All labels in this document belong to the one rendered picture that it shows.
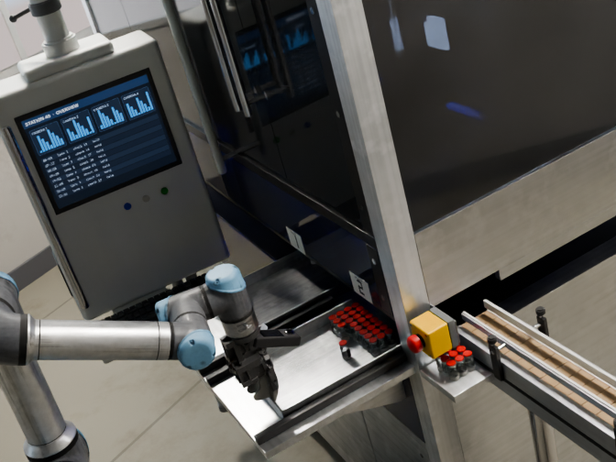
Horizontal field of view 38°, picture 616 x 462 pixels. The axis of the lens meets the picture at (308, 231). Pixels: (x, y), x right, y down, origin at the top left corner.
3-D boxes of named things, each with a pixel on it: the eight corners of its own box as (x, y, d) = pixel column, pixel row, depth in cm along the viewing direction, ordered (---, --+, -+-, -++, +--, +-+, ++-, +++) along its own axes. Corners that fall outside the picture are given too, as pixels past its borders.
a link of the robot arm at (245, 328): (244, 299, 196) (260, 313, 189) (250, 315, 198) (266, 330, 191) (214, 314, 193) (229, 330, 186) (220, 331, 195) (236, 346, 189)
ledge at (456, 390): (469, 348, 210) (467, 341, 209) (505, 373, 199) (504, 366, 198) (421, 376, 205) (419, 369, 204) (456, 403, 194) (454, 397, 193)
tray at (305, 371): (354, 309, 232) (350, 298, 230) (410, 353, 210) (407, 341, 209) (239, 370, 221) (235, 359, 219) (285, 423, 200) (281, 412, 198)
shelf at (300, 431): (304, 254, 267) (302, 248, 266) (444, 357, 209) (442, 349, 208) (159, 327, 251) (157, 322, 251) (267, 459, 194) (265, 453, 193)
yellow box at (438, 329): (440, 331, 201) (434, 305, 198) (459, 345, 195) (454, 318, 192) (412, 346, 199) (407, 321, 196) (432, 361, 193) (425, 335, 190)
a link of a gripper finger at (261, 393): (256, 411, 202) (245, 379, 198) (279, 398, 204) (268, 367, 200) (262, 417, 200) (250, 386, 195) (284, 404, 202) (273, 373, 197)
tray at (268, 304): (311, 254, 262) (307, 244, 260) (356, 287, 240) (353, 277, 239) (208, 306, 251) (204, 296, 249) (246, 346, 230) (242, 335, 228)
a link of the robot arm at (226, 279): (197, 270, 189) (235, 256, 190) (213, 312, 194) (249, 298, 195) (203, 287, 182) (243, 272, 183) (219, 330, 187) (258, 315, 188)
